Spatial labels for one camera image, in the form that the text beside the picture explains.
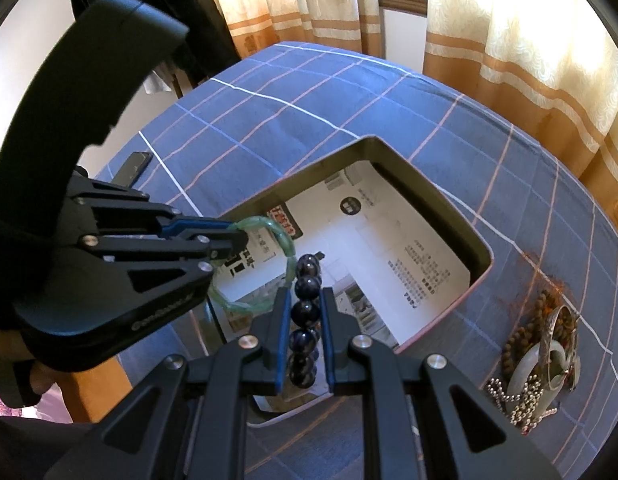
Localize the printed paper sheet in tray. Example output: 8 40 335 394
216 160 470 416

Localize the rectangular metal tin tray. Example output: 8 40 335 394
212 136 493 428

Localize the right beige orange curtain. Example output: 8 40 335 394
424 0 618 229

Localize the dark purple bead bracelet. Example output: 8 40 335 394
286 252 324 390

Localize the beige orange curtain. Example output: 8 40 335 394
214 0 382 58
424 0 618 229

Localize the silver ball bead necklace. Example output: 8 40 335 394
486 374 561 436

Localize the green jade bead bracelet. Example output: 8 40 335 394
207 214 298 316

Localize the white jade bangle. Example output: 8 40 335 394
506 340 567 416

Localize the blue checked tablecloth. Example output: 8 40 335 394
95 40 618 480

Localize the left beige orange curtain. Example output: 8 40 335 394
214 0 382 58

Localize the brown wooden bead mala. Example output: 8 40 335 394
501 289 579 382

